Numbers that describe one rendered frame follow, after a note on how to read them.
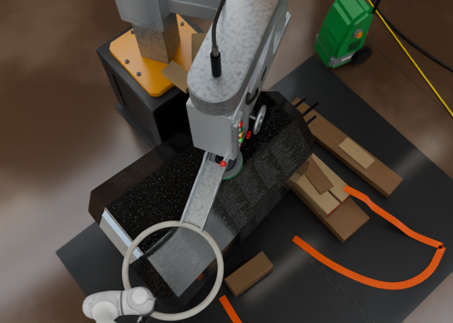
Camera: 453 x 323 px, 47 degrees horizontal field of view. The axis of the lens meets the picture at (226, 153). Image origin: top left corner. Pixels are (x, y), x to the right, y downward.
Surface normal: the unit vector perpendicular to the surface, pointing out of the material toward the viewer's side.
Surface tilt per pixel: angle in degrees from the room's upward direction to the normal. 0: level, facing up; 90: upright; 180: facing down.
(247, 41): 0
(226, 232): 45
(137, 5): 90
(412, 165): 0
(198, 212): 16
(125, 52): 0
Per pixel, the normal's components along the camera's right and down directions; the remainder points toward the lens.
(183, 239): 0.47, 0.17
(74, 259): -0.02, -0.41
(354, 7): -0.52, -0.12
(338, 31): -0.87, 0.26
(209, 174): -0.12, -0.16
